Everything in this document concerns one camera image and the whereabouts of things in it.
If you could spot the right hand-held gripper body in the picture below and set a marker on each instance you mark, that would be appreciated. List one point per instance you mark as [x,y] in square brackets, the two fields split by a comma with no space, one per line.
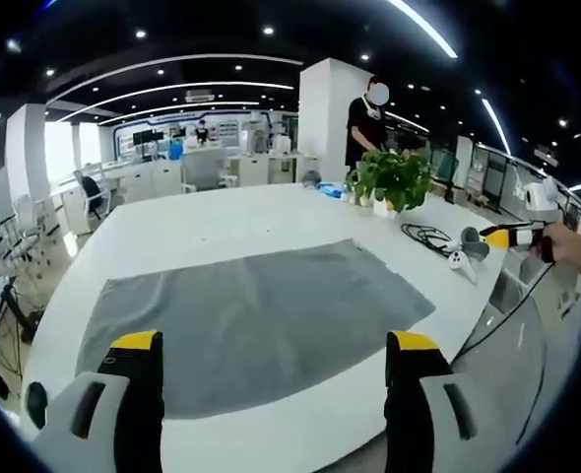
[540,196]

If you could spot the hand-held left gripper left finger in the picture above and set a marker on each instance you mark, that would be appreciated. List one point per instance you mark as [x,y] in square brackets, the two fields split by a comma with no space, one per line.
[98,404]

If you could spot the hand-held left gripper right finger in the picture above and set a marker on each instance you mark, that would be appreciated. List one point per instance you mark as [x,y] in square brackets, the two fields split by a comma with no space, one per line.
[431,404]

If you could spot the grey towel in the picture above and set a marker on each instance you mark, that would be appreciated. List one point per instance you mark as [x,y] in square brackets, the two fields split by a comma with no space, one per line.
[251,320]

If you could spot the person's right hand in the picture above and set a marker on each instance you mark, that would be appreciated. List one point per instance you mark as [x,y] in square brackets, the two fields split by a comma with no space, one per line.
[571,249]

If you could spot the grey headset pad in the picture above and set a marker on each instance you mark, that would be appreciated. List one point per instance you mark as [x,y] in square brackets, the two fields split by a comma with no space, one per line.
[475,242]

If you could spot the white handheld controller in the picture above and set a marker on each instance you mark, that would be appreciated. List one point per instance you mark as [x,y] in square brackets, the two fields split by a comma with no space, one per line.
[460,263]

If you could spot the black round knob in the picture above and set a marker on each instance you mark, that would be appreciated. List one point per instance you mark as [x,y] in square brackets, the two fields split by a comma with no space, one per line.
[37,404]

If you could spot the grey mesh chair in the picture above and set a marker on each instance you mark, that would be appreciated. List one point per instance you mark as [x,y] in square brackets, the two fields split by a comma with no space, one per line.
[512,315]

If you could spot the black floor stand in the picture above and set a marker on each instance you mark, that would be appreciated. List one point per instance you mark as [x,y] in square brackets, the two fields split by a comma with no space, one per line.
[17,310]

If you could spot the small green potted plant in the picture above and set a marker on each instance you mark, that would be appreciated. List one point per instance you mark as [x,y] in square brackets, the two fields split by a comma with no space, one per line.
[361,189]

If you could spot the blue packet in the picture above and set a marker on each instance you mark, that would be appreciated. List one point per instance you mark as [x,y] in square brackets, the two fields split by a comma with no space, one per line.
[332,189]

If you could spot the white office chair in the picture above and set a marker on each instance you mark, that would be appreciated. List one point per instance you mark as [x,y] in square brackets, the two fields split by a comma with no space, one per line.
[27,222]
[92,197]

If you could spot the grey cap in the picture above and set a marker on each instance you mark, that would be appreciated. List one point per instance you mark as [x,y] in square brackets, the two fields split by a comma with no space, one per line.
[310,178]

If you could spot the white table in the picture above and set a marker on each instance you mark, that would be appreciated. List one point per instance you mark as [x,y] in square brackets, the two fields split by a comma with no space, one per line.
[251,217]

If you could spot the grey office chair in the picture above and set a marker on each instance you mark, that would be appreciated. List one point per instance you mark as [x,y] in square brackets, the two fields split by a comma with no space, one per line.
[203,170]

